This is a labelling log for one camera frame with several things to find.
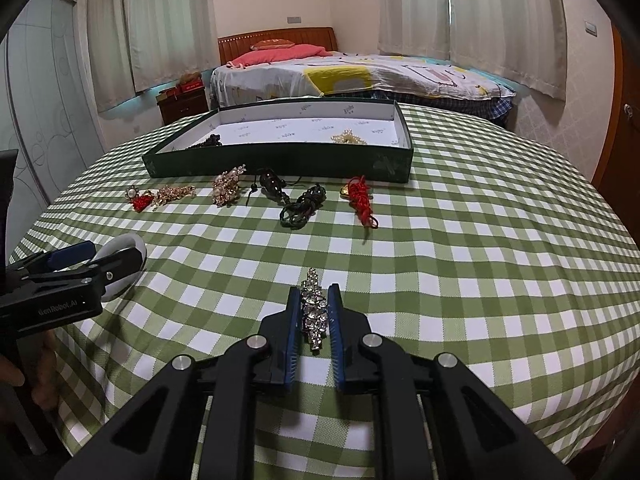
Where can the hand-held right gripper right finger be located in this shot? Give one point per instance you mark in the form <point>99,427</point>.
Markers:
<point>337,345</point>

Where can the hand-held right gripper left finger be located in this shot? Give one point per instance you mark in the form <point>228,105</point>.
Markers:
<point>292,345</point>

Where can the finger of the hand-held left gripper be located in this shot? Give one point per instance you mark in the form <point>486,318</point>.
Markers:
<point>120,262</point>
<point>70,255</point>

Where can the white jade bangle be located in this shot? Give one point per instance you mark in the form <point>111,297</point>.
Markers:
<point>125,241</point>

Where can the silver rhinestone brooch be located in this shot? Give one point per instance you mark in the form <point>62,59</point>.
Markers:
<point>314,310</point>

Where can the red flower gold charm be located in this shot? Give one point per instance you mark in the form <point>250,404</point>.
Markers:
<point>142,202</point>

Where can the pearl rhinestone flower brooch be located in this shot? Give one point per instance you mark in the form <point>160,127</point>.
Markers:
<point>226,186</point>

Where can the red knot gold charm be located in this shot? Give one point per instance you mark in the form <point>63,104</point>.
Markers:
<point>361,197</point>

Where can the dark green shallow box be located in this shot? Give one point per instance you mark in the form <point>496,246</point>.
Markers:
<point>280,157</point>

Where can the person's left hand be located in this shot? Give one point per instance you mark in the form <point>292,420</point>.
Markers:
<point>42,370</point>

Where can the green checkered tablecloth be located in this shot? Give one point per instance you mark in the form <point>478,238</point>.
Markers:
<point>450,260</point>

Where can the frosted glass wardrobe door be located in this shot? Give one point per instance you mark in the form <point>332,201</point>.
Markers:
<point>45,100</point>

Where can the dark wooden nightstand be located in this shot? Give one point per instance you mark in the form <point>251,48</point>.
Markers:
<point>182,105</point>

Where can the small yellow red box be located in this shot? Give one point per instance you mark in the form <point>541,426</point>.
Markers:
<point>164,95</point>

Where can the brown plush toy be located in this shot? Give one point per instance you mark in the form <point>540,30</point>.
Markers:
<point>190,78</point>

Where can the cream curtain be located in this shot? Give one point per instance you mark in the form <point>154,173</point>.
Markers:
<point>170,20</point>
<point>107,35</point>
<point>415,5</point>
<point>505,25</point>

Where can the orange pillow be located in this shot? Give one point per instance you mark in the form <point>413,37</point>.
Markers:
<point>270,43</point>

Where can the pink pillow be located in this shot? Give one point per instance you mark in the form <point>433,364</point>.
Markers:
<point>285,54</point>

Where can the blue plaid bed sheet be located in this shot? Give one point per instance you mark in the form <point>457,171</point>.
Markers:
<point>480,107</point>

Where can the bed with patterned bedspread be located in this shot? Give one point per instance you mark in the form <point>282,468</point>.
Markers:
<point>400,72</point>

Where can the wooden headboard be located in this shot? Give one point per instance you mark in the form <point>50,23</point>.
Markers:
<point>310,37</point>

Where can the wooden door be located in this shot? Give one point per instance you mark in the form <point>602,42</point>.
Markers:
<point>620,150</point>

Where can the wall light switch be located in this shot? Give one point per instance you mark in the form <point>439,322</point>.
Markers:
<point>591,28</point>

